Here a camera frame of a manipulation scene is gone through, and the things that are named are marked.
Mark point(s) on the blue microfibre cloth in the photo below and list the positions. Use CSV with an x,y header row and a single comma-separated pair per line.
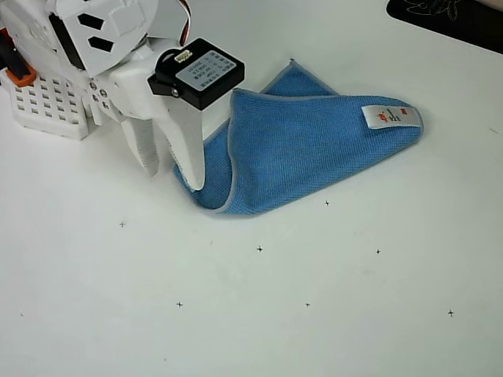
x,y
294,149

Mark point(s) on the white perforated arm base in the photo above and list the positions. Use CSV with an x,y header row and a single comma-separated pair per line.
x,y
47,114

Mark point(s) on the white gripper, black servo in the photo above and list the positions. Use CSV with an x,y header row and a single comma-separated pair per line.
x,y
131,92

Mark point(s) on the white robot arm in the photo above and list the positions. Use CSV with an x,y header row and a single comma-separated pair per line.
x,y
125,19

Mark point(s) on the orange and black clamp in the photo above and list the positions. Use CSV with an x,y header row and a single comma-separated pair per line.
x,y
12,57

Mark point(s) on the black mat with line drawing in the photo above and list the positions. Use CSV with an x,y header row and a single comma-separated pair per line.
x,y
471,23

